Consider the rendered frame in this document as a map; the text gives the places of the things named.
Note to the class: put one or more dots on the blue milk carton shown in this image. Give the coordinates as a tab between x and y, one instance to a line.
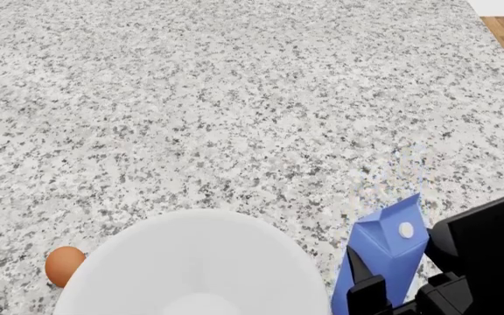
385	252

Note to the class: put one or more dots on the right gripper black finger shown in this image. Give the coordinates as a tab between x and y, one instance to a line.
368	292
442	295

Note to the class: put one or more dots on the brown egg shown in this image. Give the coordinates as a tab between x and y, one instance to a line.
61	265

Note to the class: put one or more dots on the white round bowl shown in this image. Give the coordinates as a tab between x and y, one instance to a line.
191	262

